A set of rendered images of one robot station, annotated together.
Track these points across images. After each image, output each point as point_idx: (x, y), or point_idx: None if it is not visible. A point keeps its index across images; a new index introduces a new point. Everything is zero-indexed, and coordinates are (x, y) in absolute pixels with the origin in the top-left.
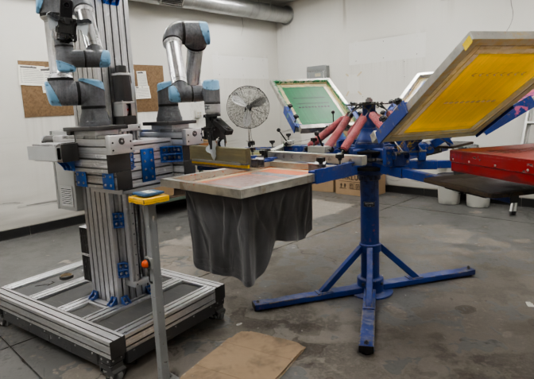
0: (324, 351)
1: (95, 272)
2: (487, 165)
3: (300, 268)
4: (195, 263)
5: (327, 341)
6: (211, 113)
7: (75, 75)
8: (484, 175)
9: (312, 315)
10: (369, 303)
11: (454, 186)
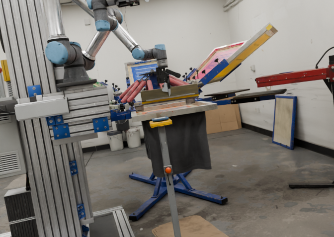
0: (208, 212)
1: (46, 227)
2: (281, 79)
3: (110, 197)
4: (157, 174)
5: (199, 209)
6: (165, 65)
7: (13, 44)
8: (280, 84)
9: (169, 207)
10: (190, 187)
11: (258, 95)
